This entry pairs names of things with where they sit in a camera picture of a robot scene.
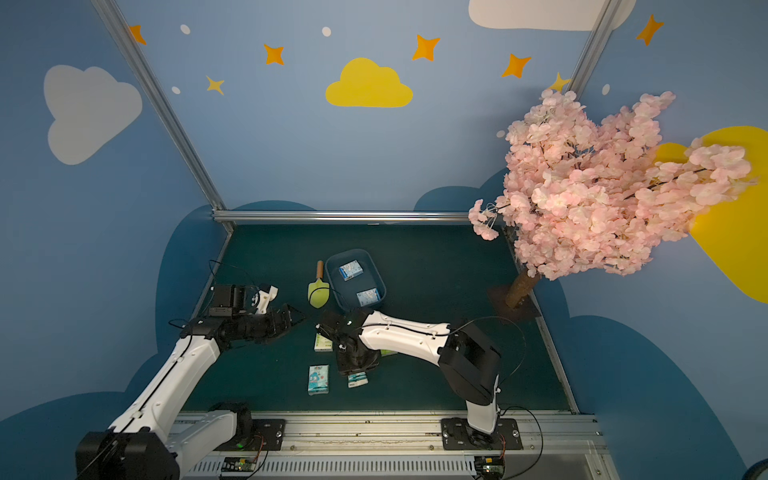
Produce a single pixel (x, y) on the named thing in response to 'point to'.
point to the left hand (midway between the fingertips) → (298, 319)
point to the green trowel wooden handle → (319, 291)
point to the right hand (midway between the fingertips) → (354, 369)
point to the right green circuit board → (489, 466)
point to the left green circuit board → (238, 464)
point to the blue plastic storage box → (355, 278)
